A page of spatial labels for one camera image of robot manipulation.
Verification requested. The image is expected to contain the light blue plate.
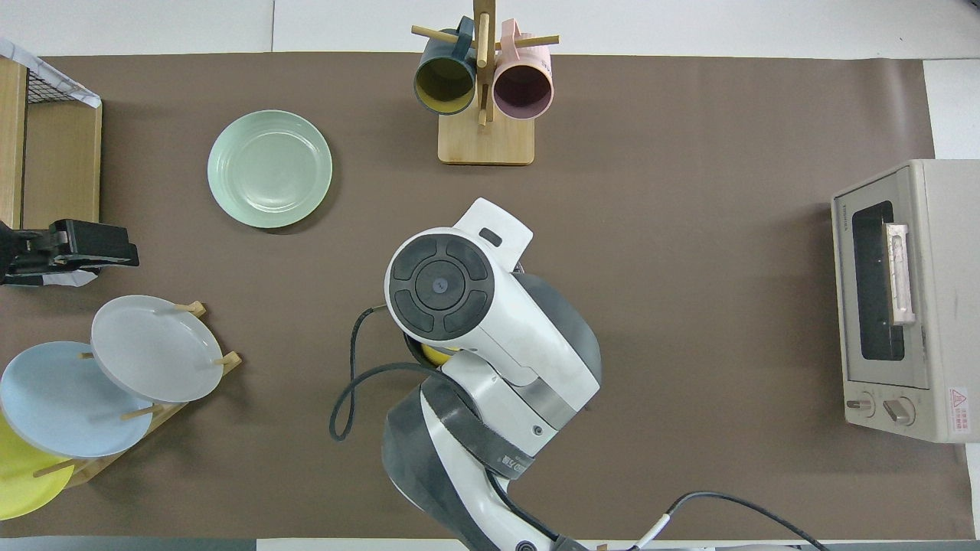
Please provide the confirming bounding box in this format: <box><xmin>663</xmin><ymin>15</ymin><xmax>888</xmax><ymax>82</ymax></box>
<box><xmin>0</xmin><ymin>341</ymin><xmax>154</xmax><ymax>458</ymax></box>

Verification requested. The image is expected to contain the white patterned cloth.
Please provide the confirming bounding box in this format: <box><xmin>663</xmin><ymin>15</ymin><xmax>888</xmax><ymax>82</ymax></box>
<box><xmin>0</xmin><ymin>37</ymin><xmax>102</xmax><ymax>109</ymax></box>
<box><xmin>42</xmin><ymin>268</ymin><xmax>99</xmax><ymax>289</ymax></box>

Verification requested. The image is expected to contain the wooden plate rack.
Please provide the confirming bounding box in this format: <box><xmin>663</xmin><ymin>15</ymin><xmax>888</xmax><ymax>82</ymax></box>
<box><xmin>31</xmin><ymin>301</ymin><xmax>243</xmax><ymax>489</ymax></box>

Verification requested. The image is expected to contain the dark teal mug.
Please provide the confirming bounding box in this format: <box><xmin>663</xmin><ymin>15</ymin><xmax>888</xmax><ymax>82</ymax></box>
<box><xmin>413</xmin><ymin>17</ymin><xmax>479</xmax><ymax>116</ymax></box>

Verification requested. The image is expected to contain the black wire mesh basket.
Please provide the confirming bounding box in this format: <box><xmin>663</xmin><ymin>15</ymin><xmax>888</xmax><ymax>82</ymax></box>
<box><xmin>25</xmin><ymin>65</ymin><xmax>99</xmax><ymax>108</ymax></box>

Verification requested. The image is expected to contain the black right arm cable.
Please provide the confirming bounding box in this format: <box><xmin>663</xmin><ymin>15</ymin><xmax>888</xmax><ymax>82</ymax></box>
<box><xmin>329</xmin><ymin>305</ymin><xmax>831</xmax><ymax>551</ymax></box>

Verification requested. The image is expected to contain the brown table mat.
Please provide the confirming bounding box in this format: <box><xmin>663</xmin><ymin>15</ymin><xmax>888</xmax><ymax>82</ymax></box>
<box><xmin>0</xmin><ymin>52</ymin><xmax>975</xmax><ymax>540</ymax></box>

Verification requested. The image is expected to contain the light green plate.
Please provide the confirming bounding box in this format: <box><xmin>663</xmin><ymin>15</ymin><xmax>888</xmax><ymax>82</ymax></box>
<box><xmin>207</xmin><ymin>109</ymin><xmax>334</xmax><ymax>230</ymax></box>

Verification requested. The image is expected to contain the yellow plate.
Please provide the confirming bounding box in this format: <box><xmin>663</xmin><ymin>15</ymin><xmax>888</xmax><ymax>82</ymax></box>
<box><xmin>0</xmin><ymin>413</ymin><xmax>75</xmax><ymax>521</ymax></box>

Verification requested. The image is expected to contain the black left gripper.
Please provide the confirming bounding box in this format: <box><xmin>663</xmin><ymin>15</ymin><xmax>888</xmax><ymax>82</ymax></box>
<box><xmin>0</xmin><ymin>219</ymin><xmax>141</xmax><ymax>286</ymax></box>

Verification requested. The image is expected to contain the black pot purple handle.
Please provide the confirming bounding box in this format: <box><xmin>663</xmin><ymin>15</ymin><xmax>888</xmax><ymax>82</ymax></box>
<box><xmin>403</xmin><ymin>335</ymin><xmax>441</xmax><ymax>367</ymax></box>

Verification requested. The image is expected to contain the wooden crate shelf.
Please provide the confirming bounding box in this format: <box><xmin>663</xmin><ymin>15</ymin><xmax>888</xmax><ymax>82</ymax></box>
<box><xmin>0</xmin><ymin>57</ymin><xmax>103</xmax><ymax>230</ymax></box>

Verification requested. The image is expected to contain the grey plate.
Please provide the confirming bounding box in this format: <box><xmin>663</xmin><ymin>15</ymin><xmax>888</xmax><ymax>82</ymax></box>
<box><xmin>90</xmin><ymin>295</ymin><xmax>225</xmax><ymax>404</ymax></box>

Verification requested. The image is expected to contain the beige toaster oven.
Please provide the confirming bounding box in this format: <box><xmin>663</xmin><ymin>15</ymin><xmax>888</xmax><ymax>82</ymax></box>
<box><xmin>831</xmin><ymin>158</ymin><xmax>980</xmax><ymax>445</ymax></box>

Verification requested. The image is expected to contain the pink mug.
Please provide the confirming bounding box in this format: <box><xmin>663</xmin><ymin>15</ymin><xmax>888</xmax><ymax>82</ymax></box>
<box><xmin>492</xmin><ymin>19</ymin><xmax>554</xmax><ymax>121</ymax></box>

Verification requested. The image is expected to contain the wooden mug tree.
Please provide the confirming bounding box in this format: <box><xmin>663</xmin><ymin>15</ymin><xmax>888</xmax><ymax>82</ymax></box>
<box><xmin>411</xmin><ymin>0</ymin><xmax>560</xmax><ymax>166</ymax></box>

